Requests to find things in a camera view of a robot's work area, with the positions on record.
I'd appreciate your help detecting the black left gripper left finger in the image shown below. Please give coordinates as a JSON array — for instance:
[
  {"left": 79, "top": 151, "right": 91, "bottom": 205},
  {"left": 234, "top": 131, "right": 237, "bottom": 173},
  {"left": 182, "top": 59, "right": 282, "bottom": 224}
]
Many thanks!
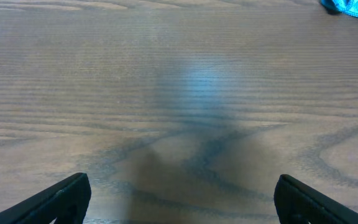
[{"left": 0, "top": 172, "right": 91, "bottom": 224}]

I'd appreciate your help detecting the blue microfiber cloth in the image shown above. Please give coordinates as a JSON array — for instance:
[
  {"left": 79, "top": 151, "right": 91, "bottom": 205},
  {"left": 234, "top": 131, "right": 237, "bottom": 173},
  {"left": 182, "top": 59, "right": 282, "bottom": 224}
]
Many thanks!
[{"left": 320, "top": 0, "right": 358, "bottom": 18}]

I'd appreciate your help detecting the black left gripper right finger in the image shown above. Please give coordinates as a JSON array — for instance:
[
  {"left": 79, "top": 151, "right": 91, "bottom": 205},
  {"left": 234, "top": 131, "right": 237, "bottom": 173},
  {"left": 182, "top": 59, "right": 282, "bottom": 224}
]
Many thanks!
[{"left": 273, "top": 174, "right": 358, "bottom": 224}]

